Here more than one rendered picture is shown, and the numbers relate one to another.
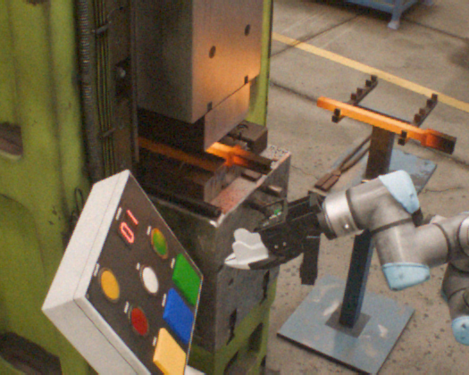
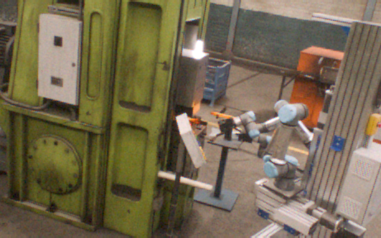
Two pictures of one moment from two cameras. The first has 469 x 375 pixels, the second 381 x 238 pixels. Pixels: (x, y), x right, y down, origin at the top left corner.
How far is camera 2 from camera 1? 195 cm
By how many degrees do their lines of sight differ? 19
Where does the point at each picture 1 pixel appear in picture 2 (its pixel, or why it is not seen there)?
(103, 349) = (192, 145)
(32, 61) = (161, 85)
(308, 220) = (230, 122)
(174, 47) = (189, 87)
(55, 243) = (154, 139)
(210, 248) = not seen: hidden behind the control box
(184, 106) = (190, 102)
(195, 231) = not seen: hidden behind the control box
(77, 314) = (188, 135)
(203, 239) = not seen: hidden behind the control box
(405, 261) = (254, 129)
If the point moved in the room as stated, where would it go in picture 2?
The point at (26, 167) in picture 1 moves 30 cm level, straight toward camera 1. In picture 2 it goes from (150, 116) to (169, 130)
